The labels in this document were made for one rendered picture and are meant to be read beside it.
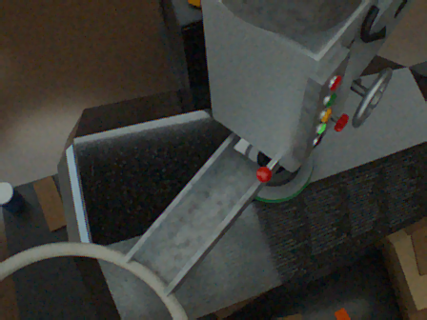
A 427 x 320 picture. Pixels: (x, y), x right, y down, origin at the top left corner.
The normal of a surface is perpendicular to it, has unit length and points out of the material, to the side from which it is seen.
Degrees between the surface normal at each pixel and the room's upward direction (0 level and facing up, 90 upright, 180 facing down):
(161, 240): 2
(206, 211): 2
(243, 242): 45
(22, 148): 0
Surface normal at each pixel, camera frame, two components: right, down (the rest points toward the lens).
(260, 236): 0.20, 0.28
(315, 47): -0.03, -0.45
